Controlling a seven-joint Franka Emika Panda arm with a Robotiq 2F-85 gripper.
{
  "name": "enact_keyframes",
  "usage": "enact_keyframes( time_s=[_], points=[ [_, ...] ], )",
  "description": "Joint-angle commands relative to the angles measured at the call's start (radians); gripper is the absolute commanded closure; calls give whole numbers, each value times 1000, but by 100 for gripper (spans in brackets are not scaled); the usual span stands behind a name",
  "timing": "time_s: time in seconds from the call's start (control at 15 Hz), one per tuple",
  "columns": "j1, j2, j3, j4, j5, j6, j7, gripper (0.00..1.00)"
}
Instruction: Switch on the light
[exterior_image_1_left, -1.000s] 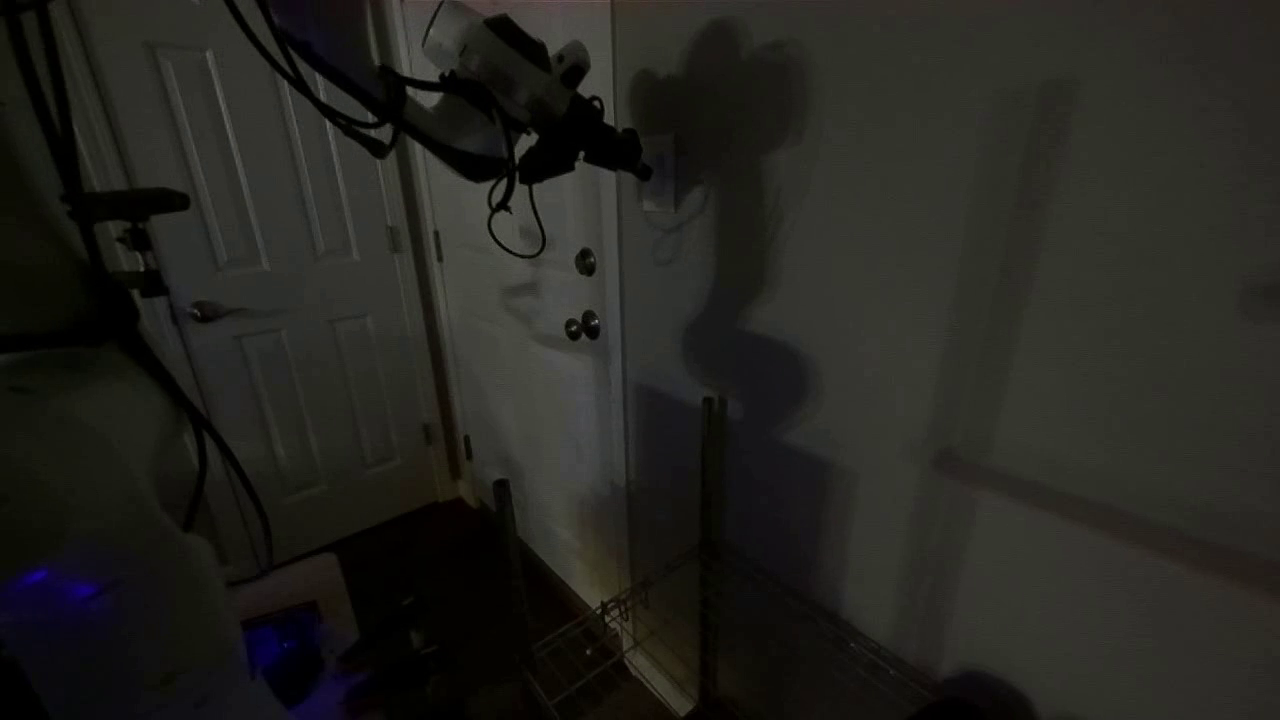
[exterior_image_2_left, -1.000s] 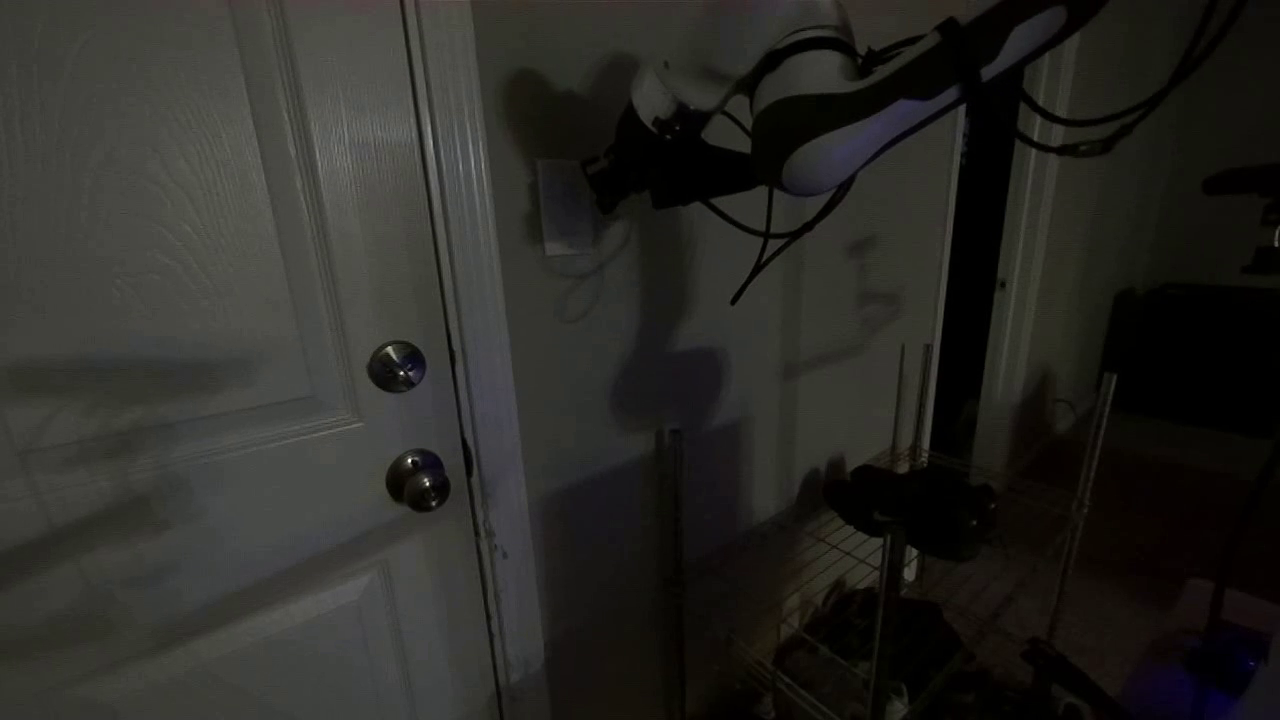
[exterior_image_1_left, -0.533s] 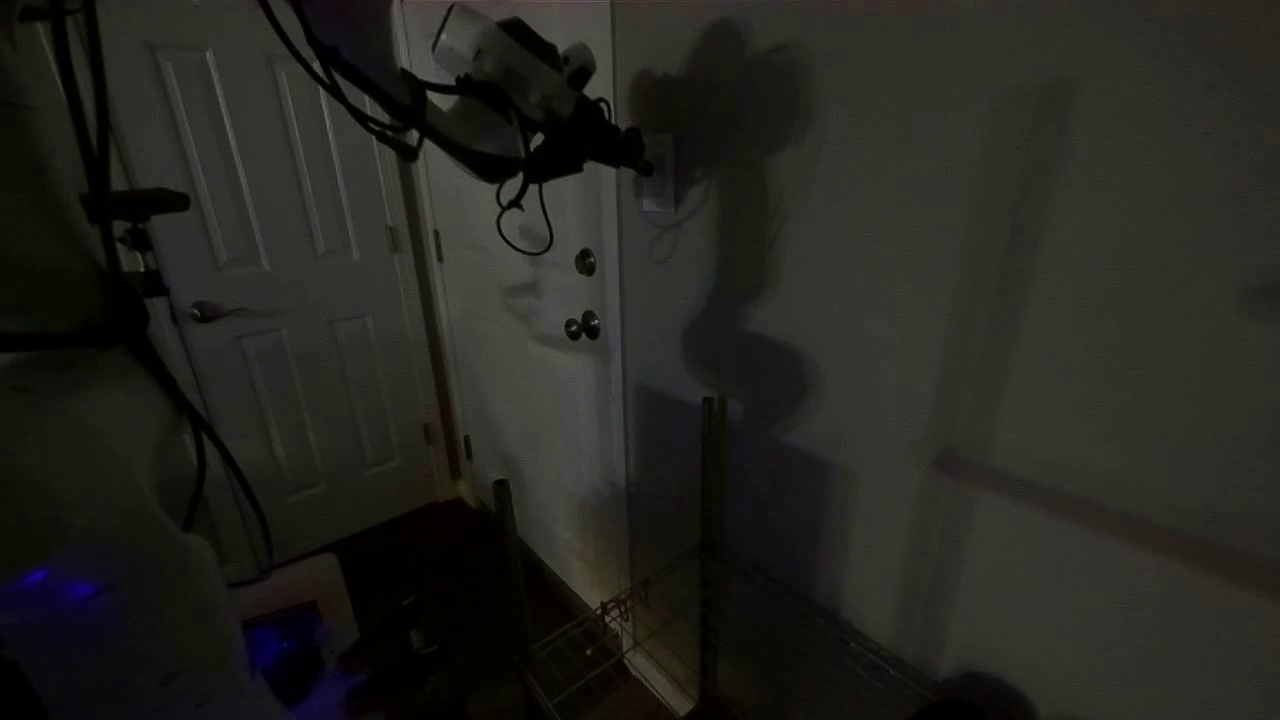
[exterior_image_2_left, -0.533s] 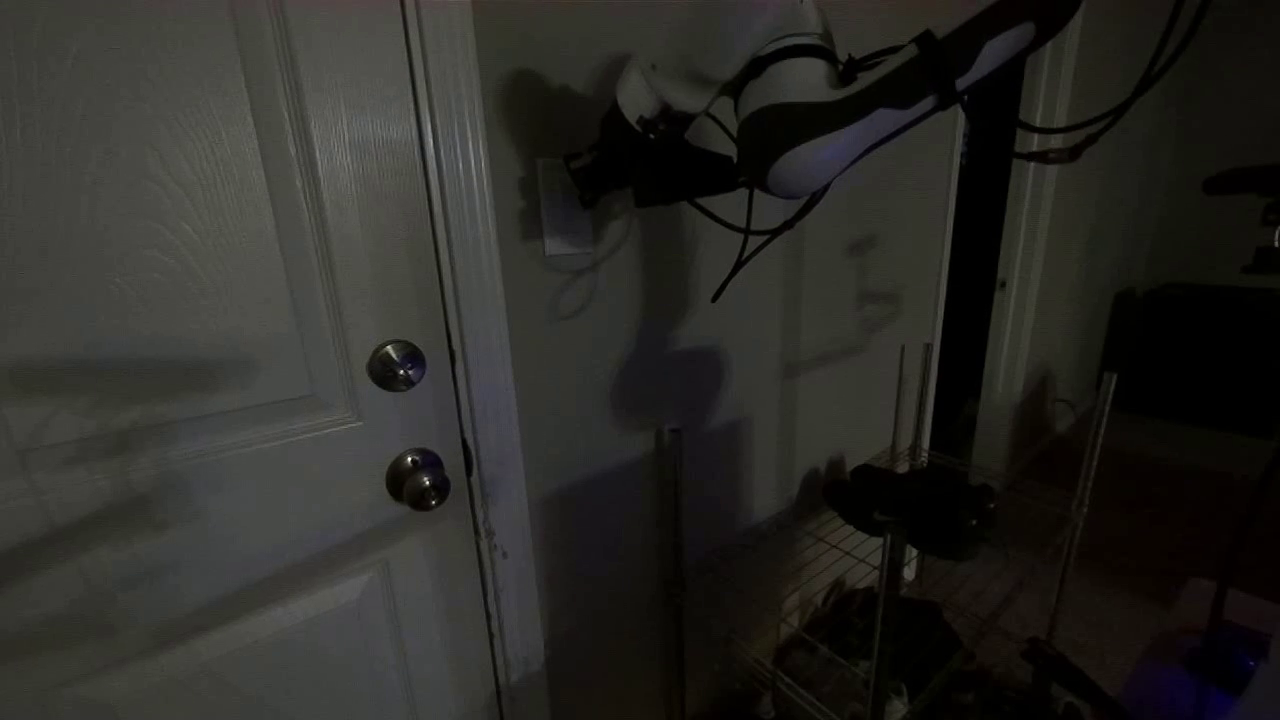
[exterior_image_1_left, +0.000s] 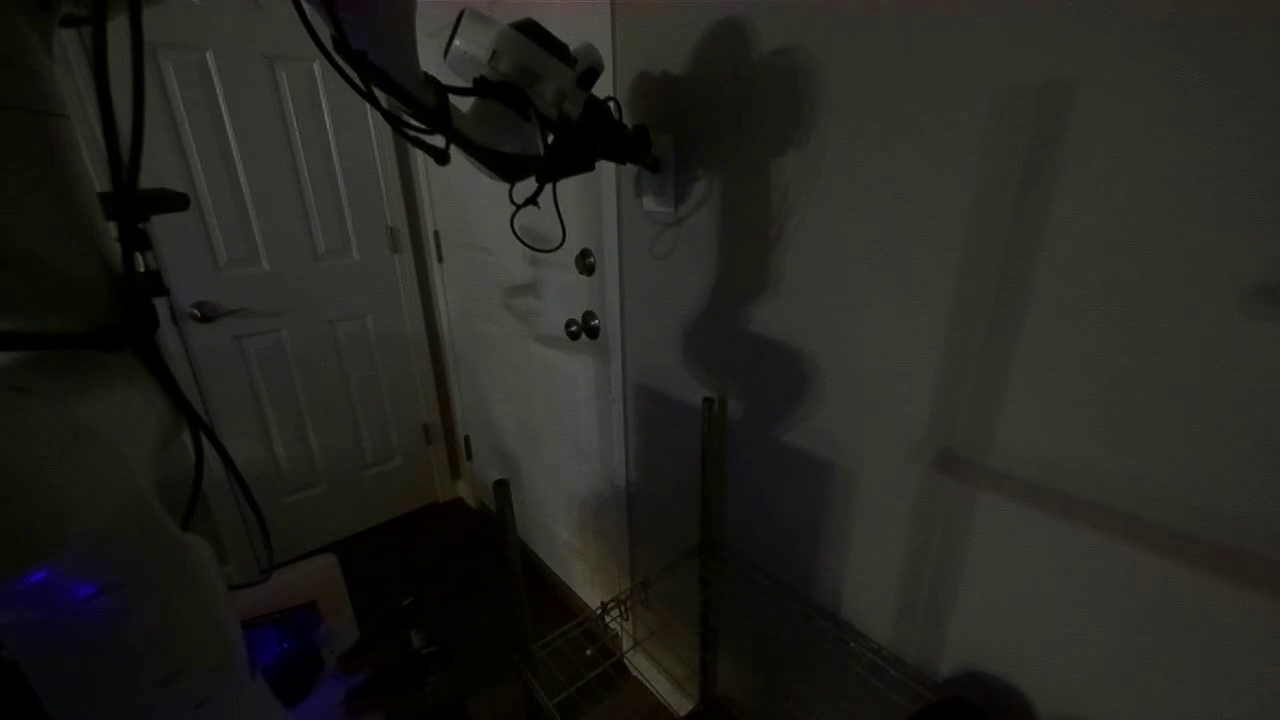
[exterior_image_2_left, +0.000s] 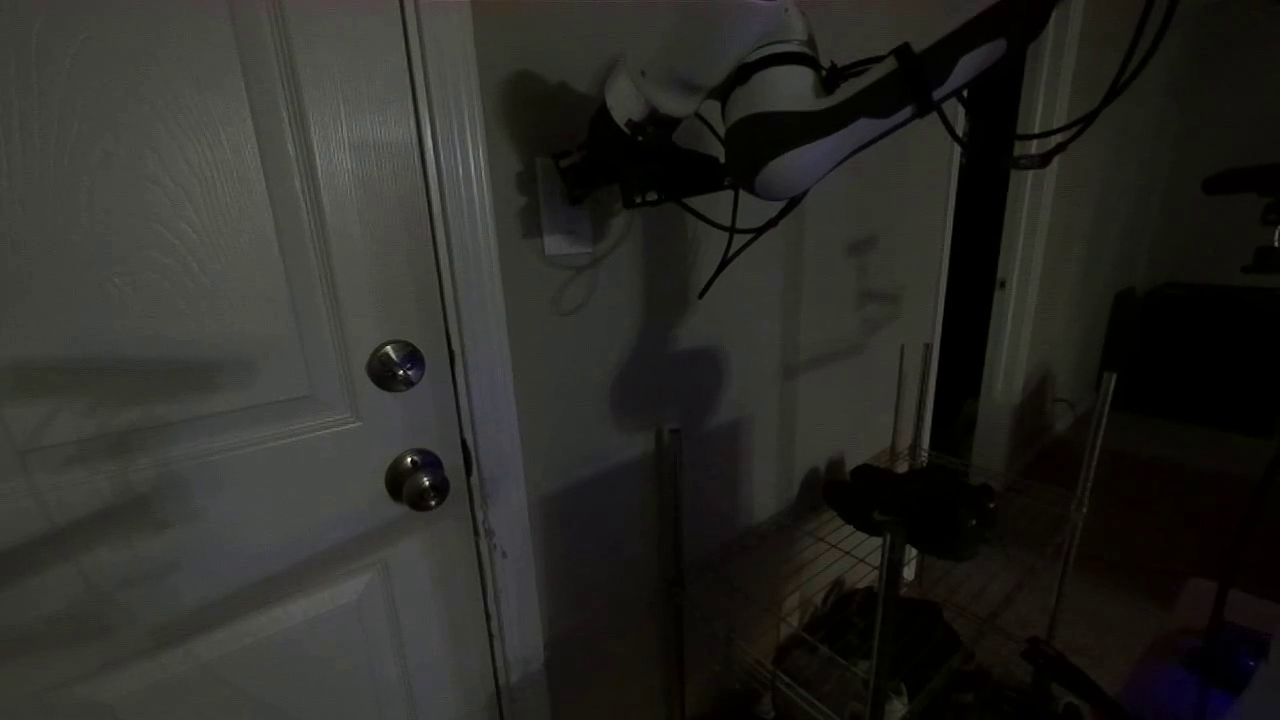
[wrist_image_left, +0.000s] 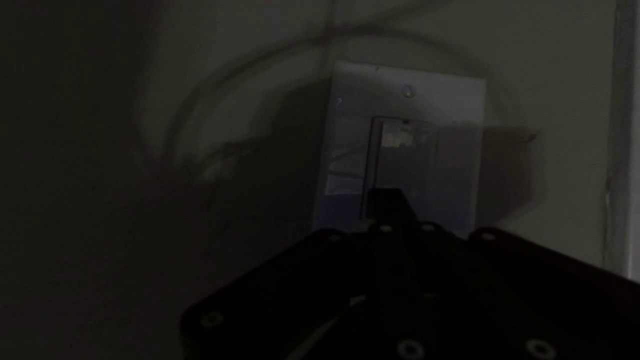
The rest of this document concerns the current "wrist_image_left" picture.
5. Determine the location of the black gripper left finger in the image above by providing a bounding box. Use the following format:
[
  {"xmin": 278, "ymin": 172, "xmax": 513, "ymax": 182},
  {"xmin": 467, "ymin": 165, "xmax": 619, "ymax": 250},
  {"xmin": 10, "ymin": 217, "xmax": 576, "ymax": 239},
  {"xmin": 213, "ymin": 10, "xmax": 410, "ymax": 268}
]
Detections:
[{"xmin": 364, "ymin": 188, "xmax": 396, "ymax": 236}]

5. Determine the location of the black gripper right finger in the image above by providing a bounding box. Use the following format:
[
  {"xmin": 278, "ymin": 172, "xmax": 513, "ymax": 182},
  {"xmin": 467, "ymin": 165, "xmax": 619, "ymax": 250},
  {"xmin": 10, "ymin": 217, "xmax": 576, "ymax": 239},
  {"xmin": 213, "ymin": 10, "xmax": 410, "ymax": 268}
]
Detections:
[{"xmin": 393, "ymin": 188, "xmax": 424, "ymax": 236}]

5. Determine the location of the white vertical edge strip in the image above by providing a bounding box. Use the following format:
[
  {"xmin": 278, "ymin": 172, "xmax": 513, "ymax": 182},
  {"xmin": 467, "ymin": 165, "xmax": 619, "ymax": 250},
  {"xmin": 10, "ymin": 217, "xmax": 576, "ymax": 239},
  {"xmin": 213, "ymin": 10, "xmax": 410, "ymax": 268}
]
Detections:
[{"xmin": 601, "ymin": 0, "xmax": 640, "ymax": 283}]

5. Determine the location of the white switch wall plate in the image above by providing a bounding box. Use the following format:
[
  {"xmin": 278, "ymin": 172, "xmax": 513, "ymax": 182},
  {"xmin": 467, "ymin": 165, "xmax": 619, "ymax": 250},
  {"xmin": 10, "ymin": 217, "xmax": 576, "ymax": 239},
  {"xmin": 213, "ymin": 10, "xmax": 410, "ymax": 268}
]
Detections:
[{"xmin": 311, "ymin": 61, "xmax": 486, "ymax": 240}]

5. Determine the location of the white rocker light switch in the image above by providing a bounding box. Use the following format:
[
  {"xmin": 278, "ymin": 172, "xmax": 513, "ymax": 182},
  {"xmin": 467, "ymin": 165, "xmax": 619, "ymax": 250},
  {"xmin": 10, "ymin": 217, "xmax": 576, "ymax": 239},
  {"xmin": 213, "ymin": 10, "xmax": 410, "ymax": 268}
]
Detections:
[{"xmin": 360, "ymin": 115, "xmax": 433, "ymax": 224}]

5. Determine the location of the brown switch mounting box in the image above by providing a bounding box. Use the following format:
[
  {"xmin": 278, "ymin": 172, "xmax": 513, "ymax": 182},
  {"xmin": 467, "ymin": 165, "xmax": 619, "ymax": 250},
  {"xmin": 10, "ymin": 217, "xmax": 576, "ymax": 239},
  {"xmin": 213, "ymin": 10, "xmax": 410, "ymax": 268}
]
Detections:
[{"xmin": 478, "ymin": 124, "xmax": 541, "ymax": 218}]

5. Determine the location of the white coiled cable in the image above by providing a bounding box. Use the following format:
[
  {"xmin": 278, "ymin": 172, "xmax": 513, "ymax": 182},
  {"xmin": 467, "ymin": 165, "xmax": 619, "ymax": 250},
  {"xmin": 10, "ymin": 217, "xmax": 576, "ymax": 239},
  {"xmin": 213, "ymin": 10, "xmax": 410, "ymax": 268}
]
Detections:
[{"xmin": 132, "ymin": 22, "xmax": 337, "ymax": 187}]

